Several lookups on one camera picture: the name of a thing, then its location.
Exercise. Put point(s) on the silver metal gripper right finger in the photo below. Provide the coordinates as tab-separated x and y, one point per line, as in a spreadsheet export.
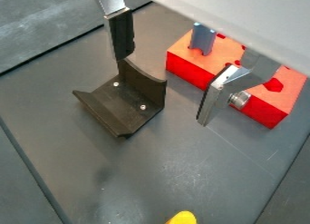
229	85

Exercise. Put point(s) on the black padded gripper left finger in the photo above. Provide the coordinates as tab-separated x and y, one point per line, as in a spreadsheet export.
119	22

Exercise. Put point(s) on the red shape sorting board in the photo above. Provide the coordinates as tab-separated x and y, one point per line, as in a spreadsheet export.
273	98

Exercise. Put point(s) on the yellow object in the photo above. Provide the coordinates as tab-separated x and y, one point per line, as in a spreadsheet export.
183	217

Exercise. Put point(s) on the grey-blue block peg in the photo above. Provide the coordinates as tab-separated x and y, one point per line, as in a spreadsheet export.
202	38

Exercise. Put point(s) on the black curved holder stand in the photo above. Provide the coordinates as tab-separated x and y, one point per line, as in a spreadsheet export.
126	101

